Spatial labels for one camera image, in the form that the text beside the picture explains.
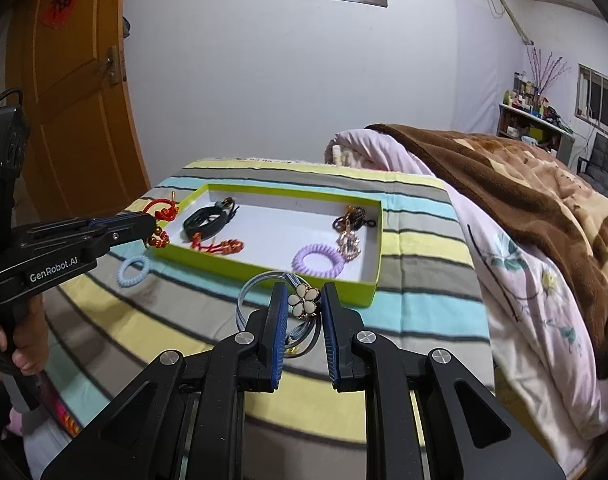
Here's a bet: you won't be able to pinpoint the black chair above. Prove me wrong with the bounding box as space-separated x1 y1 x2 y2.
577 134 608 198

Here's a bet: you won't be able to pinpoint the pink floral quilt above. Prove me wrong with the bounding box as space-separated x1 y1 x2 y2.
325 126 608 479

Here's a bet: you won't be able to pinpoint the black strap necklace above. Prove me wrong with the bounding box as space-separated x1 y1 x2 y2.
182 197 240 241

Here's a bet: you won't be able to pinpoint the purple spiral hair tie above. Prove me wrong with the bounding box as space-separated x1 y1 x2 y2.
291 242 346 279

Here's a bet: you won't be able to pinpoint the striped fleece blanket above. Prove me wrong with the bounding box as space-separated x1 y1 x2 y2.
43 159 494 479

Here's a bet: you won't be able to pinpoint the red beaded bracelet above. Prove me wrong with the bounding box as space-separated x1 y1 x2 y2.
189 231 247 257

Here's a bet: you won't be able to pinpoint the brown patterned blanket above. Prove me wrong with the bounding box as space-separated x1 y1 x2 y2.
372 124 608 379

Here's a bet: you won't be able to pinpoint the green shallow tray box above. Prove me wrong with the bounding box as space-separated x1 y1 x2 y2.
153 183 383 307

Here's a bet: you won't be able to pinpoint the light blue spiral hair tie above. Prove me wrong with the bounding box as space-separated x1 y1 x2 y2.
116 254 153 290

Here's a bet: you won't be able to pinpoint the window with bars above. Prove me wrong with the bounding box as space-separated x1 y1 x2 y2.
575 65 608 136

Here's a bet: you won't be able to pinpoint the dried branch bouquet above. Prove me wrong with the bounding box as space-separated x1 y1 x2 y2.
526 46 570 96

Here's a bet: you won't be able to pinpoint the left hand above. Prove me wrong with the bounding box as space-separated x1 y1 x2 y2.
0 295 49 380

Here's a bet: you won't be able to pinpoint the cluttered white shelf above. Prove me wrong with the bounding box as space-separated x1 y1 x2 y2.
497 73 575 165

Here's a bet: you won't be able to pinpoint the brown bead bracelet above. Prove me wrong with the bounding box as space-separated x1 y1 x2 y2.
332 204 379 233

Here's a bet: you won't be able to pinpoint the brass door latch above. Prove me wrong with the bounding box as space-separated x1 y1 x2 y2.
100 44 127 86

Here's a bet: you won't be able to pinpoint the flower blue cord bracelet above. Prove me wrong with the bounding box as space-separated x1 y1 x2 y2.
235 268 326 359

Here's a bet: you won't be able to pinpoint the red knot cord charm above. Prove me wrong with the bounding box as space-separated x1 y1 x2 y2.
143 191 178 248

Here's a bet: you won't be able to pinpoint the wall conduit pipe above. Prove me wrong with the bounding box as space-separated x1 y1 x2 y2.
498 0 534 47

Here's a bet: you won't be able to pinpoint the wooden door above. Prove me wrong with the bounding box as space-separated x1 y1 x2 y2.
6 0 150 221

